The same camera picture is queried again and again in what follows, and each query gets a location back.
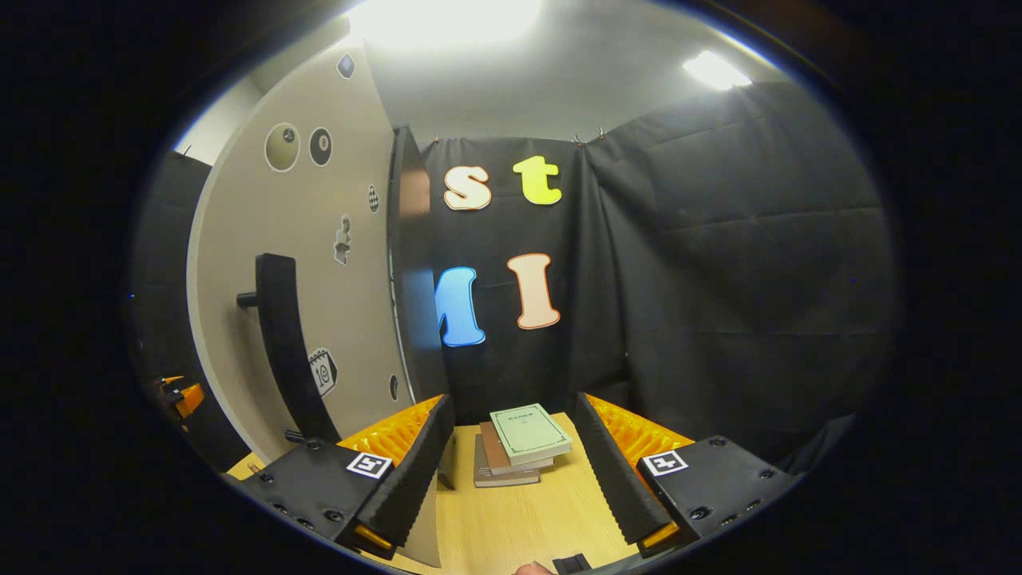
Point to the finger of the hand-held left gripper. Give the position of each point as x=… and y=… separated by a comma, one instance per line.
x=188, y=399
x=172, y=379

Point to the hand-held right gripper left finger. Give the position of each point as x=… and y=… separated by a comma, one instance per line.
x=411, y=479

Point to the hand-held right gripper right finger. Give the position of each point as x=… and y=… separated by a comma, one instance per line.
x=615, y=479

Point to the beige cabinet door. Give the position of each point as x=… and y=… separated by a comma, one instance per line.
x=239, y=239

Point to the grey cabinet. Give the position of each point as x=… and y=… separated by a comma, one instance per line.
x=415, y=279

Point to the brown book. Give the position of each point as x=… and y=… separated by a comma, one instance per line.
x=495, y=451

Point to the green book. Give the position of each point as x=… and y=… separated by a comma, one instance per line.
x=528, y=431

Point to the black backdrop cloth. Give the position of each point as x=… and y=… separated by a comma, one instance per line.
x=718, y=279

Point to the narrow ceiling light panel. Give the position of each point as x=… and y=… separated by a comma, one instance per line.
x=717, y=70

